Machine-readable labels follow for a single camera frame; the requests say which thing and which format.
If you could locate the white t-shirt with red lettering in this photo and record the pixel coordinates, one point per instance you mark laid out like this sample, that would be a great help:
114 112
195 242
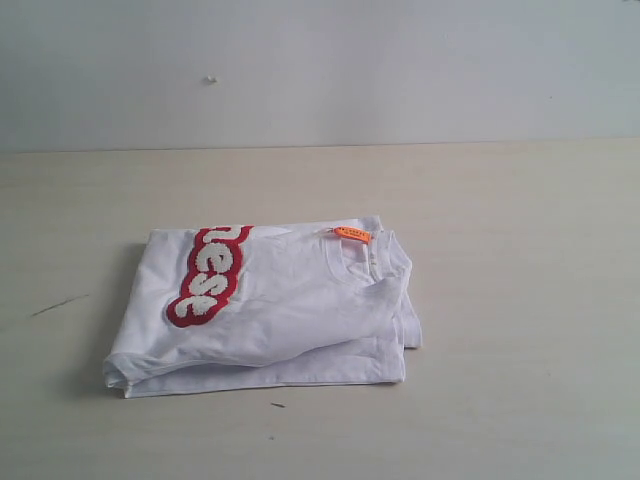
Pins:
240 307

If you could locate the orange neck label loop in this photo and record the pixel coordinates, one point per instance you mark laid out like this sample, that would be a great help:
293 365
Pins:
352 233

